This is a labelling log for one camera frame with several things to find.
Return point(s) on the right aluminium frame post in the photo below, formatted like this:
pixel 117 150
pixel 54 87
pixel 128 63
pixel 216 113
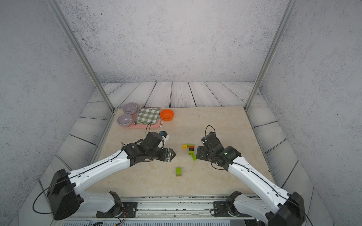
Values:
pixel 291 5

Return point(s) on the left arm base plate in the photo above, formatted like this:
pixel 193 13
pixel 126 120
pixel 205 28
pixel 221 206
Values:
pixel 127 209

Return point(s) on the aluminium frame post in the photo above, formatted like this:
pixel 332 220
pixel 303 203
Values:
pixel 291 5
pixel 59 16

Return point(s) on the green checkered cloth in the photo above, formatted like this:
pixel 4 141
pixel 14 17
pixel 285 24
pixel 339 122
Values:
pixel 148 116

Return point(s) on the pink tray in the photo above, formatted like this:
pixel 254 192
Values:
pixel 142 126

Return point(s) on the lavender bowl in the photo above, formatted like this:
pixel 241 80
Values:
pixel 125 120
pixel 130 108

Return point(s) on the front lavender bowl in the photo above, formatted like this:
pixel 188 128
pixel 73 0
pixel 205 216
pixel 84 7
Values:
pixel 125 120

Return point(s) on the orange bowl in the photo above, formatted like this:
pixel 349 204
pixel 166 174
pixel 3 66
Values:
pixel 167 115

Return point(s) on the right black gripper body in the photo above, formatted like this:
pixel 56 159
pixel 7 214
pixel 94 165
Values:
pixel 203 155

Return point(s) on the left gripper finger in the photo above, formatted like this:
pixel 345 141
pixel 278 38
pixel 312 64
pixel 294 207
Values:
pixel 170 152
pixel 169 157

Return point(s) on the dark green lego brick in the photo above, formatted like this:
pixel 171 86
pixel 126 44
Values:
pixel 179 170

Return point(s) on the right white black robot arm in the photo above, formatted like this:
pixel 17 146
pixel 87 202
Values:
pixel 275 207

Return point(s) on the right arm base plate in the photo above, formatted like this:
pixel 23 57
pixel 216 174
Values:
pixel 220 209

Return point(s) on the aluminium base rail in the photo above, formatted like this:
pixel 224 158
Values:
pixel 159 208

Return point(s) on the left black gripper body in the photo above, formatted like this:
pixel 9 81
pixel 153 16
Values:
pixel 157 154

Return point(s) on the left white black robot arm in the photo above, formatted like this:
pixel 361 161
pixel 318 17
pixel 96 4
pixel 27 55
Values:
pixel 66 192

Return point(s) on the left aluminium frame post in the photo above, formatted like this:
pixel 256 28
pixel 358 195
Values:
pixel 59 16

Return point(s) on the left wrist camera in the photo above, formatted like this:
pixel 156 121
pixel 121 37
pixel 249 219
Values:
pixel 165 137

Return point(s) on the rear lavender bowl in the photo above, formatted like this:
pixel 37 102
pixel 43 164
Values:
pixel 130 108

